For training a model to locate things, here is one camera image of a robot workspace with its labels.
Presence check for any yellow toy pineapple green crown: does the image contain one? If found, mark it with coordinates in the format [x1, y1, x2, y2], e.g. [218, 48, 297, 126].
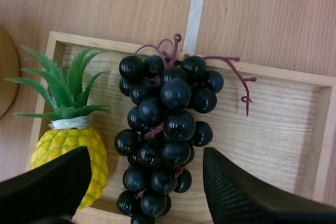
[4, 45, 111, 211]

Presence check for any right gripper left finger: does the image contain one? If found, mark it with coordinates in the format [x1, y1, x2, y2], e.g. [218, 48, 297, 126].
[0, 146, 92, 224]

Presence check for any bunch of dark toy grapes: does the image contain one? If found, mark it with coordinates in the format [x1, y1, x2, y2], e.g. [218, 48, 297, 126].
[114, 33, 257, 224]

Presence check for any shallow wooden tray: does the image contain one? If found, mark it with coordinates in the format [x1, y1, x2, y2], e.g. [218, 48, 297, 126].
[25, 31, 336, 224]

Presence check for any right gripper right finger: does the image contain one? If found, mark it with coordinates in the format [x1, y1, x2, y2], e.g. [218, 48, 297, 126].
[203, 147, 336, 224]

